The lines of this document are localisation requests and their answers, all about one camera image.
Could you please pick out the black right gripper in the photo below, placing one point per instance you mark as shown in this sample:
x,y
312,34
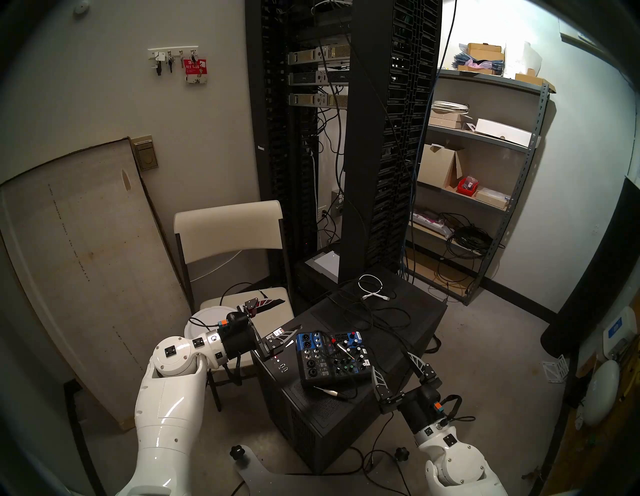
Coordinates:
x,y
417,407

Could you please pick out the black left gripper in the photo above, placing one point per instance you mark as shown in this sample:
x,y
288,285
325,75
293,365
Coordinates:
x,y
240,340

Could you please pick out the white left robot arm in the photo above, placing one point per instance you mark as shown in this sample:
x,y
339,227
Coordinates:
x,y
170,425

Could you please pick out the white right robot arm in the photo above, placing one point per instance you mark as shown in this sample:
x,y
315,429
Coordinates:
x,y
460,470

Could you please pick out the white round plate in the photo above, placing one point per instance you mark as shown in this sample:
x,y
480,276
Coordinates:
x,y
205,320

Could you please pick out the blue black audio mixer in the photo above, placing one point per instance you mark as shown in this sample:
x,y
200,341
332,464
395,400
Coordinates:
x,y
330,362

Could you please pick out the black knob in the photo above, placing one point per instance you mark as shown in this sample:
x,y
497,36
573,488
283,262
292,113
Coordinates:
x,y
401,453
237,452

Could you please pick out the grey flat box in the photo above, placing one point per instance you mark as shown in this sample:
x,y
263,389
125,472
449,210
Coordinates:
x,y
325,262

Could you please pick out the cream folding chair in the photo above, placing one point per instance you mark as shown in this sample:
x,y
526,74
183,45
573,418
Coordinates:
x,y
227,227

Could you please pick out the black computer tower case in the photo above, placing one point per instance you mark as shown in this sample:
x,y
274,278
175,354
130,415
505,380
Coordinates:
x,y
310,440

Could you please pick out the pink white package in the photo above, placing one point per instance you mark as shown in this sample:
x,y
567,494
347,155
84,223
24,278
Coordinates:
x,y
430,223

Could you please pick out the large cardboard panel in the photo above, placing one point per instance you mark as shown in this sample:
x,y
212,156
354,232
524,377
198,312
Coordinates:
x,y
90,275

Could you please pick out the black server rack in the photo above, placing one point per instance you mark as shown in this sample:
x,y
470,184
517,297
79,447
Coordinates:
x,y
365,150

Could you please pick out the white oval device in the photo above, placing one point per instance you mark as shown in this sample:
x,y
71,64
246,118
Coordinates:
x,y
600,392

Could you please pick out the flat tan box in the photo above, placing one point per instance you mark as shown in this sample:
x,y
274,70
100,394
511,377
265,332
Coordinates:
x,y
492,198

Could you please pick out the small red box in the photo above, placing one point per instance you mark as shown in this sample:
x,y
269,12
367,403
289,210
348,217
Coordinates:
x,y
467,187

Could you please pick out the open cardboard box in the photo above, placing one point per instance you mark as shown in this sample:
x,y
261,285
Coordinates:
x,y
435,167

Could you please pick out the white router blue label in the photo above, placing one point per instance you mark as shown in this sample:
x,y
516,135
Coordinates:
x,y
619,332

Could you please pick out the beige box stack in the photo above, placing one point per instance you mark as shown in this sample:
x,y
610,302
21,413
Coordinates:
x,y
447,120

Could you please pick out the white flat box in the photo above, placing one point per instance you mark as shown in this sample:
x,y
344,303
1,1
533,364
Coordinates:
x,y
502,131

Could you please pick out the red key tag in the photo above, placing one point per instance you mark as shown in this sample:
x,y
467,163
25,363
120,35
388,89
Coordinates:
x,y
194,67

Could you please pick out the white key hook rack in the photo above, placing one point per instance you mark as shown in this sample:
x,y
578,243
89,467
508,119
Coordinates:
x,y
165,51

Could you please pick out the grey metal shelving unit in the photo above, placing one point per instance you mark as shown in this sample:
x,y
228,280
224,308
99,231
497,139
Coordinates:
x,y
490,80

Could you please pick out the colourful package pile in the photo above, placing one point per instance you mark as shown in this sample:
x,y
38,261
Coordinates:
x,y
467,65

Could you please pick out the brown cardboard box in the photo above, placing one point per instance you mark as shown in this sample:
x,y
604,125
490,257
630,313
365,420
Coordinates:
x,y
484,52

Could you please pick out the white plastic bag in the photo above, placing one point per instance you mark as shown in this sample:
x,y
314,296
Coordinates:
x,y
522,57

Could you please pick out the white smoke detector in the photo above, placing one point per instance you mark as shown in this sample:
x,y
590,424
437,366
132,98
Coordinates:
x,y
81,7

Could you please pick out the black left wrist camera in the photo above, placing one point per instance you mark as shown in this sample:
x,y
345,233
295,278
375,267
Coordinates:
x,y
238,318

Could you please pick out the beige wall control plate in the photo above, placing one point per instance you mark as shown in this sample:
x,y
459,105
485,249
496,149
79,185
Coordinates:
x,y
146,157

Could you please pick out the grey rack-mounted switch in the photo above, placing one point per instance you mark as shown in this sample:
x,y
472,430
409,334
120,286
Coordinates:
x,y
315,78
312,100
315,56

